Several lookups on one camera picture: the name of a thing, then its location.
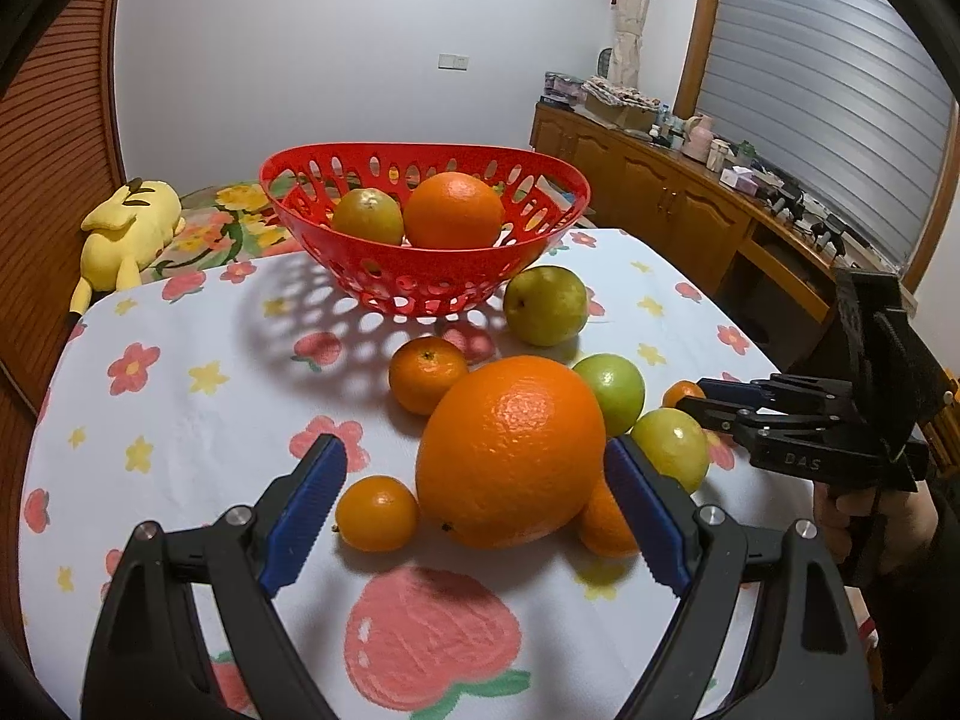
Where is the round orange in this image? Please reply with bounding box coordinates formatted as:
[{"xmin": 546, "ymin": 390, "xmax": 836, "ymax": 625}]
[{"xmin": 403, "ymin": 172, "xmax": 505, "ymax": 250}]

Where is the yellow plush toy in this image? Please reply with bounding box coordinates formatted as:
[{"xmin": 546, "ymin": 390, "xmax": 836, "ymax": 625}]
[{"xmin": 69, "ymin": 178, "xmax": 187, "ymax": 331}]

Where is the grey window blind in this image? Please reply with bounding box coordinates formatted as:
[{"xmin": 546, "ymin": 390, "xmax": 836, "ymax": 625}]
[{"xmin": 694, "ymin": 0, "xmax": 957, "ymax": 271}]

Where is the large oval orange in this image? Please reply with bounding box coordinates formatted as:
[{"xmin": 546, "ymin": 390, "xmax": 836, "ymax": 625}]
[{"xmin": 415, "ymin": 355, "xmax": 607, "ymax": 550}]

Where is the wooden window frame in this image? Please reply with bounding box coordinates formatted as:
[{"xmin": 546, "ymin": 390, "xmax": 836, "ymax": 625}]
[{"xmin": 673, "ymin": 0, "xmax": 960, "ymax": 293}]

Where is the person's right hand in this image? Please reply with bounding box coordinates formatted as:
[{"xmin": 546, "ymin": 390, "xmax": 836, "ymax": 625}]
[{"xmin": 814, "ymin": 480, "xmax": 944, "ymax": 587}]

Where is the stack of folded cloths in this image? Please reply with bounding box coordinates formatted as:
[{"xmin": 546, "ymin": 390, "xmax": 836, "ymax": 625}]
[{"xmin": 541, "ymin": 71, "xmax": 586, "ymax": 107}]

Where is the red perforated plastic basket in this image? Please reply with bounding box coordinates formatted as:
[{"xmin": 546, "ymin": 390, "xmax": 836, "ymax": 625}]
[{"xmin": 259, "ymin": 141, "xmax": 592, "ymax": 317}]

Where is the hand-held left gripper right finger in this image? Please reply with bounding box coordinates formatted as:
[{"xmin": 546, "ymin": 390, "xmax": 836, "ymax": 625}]
[{"xmin": 604, "ymin": 435, "xmax": 878, "ymax": 720}]

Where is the cardboard box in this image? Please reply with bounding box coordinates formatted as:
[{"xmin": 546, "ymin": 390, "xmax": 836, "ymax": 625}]
[{"xmin": 583, "ymin": 75, "xmax": 661, "ymax": 132}]

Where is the pale green apple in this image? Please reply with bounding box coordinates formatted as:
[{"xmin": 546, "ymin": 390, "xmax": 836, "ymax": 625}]
[{"xmin": 630, "ymin": 406, "xmax": 711, "ymax": 496}]

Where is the person's right forearm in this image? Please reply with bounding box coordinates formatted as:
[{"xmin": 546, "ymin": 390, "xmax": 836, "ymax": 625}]
[{"xmin": 844, "ymin": 465, "xmax": 960, "ymax": 710}]

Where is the wooden sideboard cabinet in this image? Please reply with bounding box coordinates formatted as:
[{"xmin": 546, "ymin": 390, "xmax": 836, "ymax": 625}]
[{"xmin": 530, "ymin": 103, "xmax": 923, "ymax": 361}]

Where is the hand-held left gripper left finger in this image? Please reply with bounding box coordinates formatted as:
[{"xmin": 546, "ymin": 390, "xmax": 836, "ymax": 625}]
[{"xmin": 81, "ymin": 433, "xmax": 350, "ymax": 720}]

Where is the speckled yellow-green pear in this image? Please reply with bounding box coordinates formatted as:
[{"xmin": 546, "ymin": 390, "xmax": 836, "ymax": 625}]
[{"xmin": 502, "ymin": 265, "xmax": 589, "ymax": 347}]

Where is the floral bed blanket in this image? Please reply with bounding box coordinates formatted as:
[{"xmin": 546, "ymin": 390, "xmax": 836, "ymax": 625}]
[{"xmin": 139, "ymin": 176, "xmax": 316, "ymax": 284}]

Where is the floral white tablecloth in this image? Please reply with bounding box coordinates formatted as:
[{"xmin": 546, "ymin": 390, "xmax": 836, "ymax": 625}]
[{"xmin": 19, "ymin": 225, "xmax": 878, "ymax": 720}]

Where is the medium tangerine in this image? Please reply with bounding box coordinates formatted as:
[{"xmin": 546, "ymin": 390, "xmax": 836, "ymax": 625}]
[{"xmin": 388, "ymin": 336, "xmax": 470, "ymax": 416}]

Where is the small orange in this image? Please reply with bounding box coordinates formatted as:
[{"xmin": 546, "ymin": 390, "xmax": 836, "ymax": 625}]
[{"xmin": 576, "ymin": 476, "xmax": 642, "ymax": 559}]

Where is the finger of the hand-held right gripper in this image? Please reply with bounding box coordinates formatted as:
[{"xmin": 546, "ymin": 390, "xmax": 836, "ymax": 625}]
[
  {"xmin": 697, "ymin": 373, "xmax": 856, "ymax": 410},
  {"xmin": 673, "ymin": 396, "xmax": 856, "ymax": 442}
]

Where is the beige curtain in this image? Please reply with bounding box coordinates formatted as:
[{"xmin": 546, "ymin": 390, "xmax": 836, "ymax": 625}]
[{"xmin": 604, "ymin": 0, "xmax": 661, "ymax": 87}]

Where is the small tangerine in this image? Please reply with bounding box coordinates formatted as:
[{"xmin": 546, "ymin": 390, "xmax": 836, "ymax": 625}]
[{"xmin": 335, "ymin": 475, "xmax": 419, "ymax": 552}]

